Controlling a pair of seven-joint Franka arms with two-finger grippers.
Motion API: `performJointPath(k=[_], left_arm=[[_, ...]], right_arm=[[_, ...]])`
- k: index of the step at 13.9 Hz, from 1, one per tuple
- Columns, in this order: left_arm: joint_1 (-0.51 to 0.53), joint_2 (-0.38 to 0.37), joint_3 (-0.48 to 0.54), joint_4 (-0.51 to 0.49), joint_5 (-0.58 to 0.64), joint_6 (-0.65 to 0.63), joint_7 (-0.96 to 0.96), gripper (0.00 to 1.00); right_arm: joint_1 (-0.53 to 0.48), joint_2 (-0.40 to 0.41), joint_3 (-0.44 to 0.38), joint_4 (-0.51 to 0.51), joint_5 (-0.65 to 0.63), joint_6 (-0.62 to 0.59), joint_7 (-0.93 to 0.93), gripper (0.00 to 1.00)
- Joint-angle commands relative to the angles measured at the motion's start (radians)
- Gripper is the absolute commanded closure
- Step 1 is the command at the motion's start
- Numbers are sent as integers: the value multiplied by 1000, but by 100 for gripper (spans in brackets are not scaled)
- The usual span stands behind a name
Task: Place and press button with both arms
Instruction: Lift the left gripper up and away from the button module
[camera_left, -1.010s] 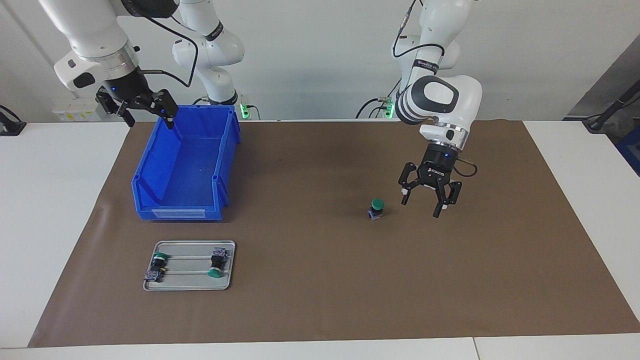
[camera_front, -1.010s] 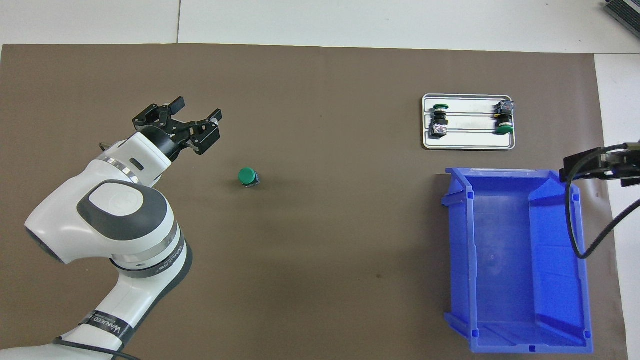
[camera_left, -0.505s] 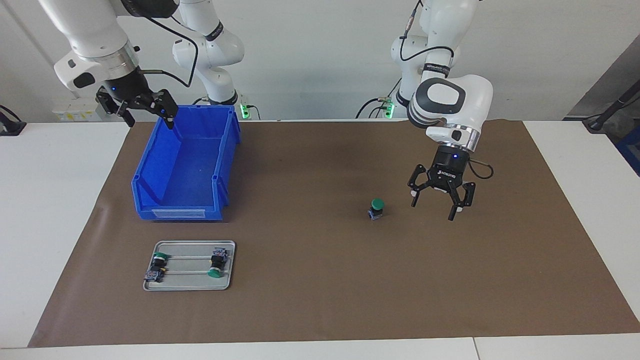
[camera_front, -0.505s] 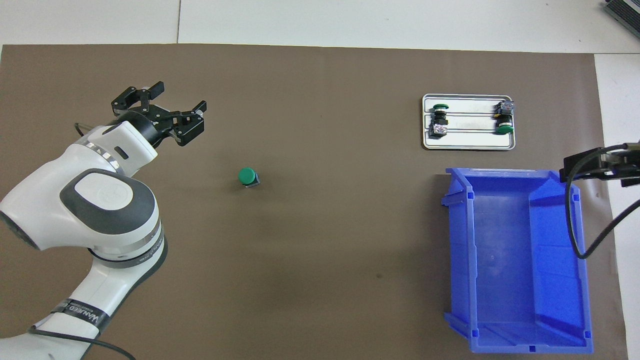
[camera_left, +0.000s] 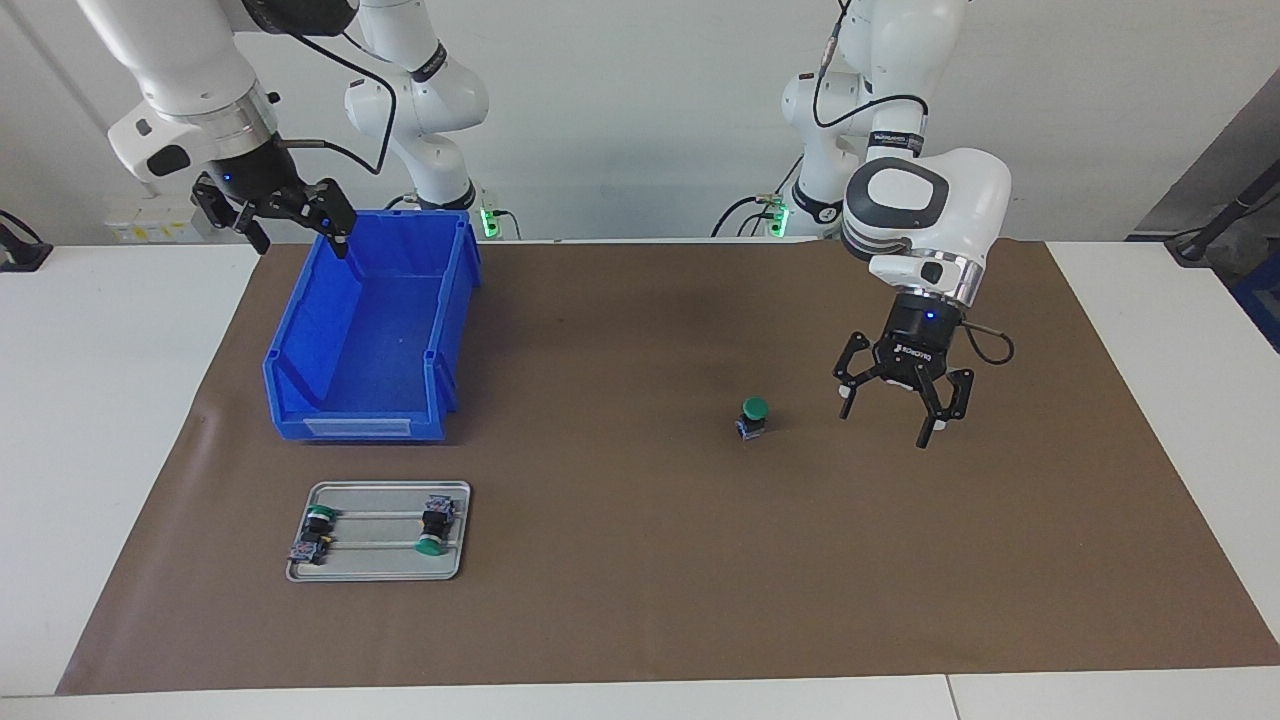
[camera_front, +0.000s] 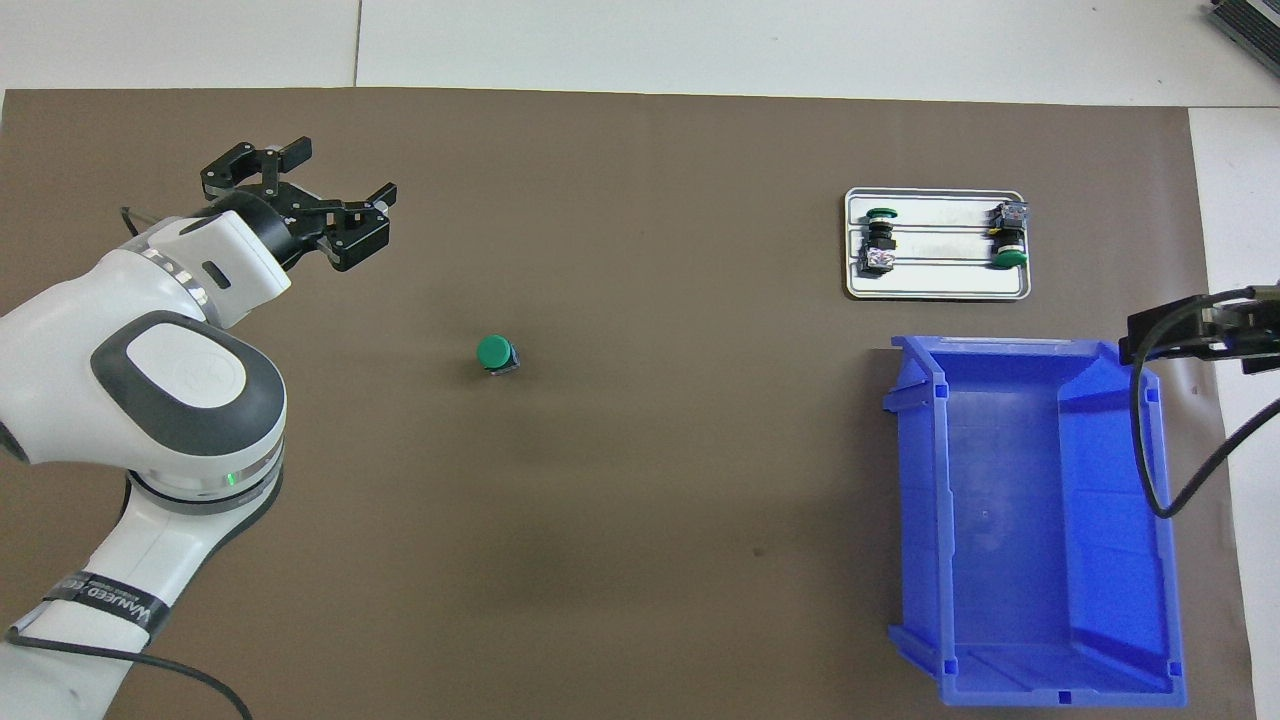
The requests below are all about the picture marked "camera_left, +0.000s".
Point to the grey metal tray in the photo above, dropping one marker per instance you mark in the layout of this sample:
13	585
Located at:
390	567

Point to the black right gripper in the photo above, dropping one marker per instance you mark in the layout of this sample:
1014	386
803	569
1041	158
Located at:
250	175

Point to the blue crate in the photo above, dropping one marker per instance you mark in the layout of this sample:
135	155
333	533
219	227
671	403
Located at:
1265	300

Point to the black table clamp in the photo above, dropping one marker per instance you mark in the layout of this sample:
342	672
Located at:
25	255

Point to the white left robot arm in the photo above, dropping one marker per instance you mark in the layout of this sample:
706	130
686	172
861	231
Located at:
930	210

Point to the blue plastic storage bin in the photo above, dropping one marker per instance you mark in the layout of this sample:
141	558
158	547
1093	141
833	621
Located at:
380	340

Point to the black stand with pole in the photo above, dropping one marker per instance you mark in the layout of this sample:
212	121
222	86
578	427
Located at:
1195	245

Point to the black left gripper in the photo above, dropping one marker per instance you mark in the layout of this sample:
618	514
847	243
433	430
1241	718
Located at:
918	345

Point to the brown table mat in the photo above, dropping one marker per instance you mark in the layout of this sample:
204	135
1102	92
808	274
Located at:
800	550

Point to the green push button switch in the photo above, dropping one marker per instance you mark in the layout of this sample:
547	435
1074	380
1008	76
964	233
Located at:
754	408
312	540
435	520

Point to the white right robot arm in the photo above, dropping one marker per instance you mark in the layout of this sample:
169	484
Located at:
170	60

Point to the green lit base connector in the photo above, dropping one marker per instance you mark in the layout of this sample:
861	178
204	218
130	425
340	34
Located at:
488	215
772	215

